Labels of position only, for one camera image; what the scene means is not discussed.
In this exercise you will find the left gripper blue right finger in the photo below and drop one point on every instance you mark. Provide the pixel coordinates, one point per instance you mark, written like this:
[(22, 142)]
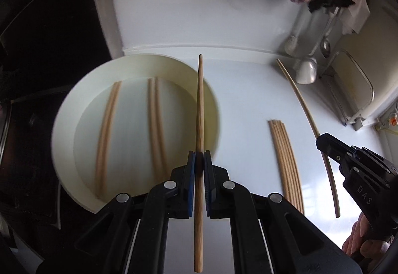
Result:
[(224, 197)]

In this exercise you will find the round white basin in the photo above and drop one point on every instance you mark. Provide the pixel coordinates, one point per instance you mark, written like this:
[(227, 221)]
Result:
[(101, 138)]

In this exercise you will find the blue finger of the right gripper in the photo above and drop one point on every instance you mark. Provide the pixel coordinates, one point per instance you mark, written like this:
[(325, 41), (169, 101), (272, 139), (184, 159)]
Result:
[(336, 150)]

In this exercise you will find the wooden chopstick one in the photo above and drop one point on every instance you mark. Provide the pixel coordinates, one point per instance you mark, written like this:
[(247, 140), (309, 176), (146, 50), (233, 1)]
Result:
[(154, 139)]

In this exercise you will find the wooden chopstick three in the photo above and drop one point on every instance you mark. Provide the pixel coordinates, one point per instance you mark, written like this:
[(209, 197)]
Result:
[(109, 137)]

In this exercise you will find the wooden chopstick two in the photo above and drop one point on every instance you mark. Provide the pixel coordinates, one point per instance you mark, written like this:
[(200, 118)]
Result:
[(104, 137)]

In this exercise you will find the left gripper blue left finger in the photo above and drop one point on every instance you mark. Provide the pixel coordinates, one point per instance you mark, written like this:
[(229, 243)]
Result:
[(175, 196)]

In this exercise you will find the wooden chopstick five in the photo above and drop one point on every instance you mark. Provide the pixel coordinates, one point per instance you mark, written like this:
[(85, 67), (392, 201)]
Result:
[(199, 182)]

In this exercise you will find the white hanging cloth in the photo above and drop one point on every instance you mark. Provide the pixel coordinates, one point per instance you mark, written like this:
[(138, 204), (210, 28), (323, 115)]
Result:
[(354, 17)]

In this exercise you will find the right hand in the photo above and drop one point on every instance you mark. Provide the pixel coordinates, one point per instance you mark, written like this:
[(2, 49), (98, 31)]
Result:
[(369, 249)]

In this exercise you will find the wooden chopstick four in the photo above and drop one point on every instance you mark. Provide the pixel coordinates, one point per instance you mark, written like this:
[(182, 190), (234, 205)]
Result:
[(160, 132)]

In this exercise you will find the steel ladle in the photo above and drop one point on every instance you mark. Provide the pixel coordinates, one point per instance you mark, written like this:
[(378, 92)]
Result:
[(325, 45)]

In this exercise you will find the wooden chopstick six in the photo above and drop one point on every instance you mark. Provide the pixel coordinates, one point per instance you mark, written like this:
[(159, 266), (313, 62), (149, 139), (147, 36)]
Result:
[(316, 133)]

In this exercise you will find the wooden chopstick eight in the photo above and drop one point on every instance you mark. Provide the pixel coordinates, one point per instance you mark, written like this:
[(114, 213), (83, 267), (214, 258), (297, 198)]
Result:
[(283, 155)]

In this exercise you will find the wooden chopstick eleven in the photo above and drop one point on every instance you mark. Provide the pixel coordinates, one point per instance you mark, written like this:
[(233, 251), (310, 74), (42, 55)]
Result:
[(294, 183)]

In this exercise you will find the steel spatula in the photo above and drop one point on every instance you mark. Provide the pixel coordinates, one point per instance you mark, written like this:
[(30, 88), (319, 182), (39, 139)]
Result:
[(307, 69)]

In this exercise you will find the wooden chopstick ten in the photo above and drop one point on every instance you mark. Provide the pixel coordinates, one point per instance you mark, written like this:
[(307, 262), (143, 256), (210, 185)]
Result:
[(289, 155)]

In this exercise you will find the metal wire rack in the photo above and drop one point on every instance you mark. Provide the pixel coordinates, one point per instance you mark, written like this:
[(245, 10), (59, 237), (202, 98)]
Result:
[(350, 88)]

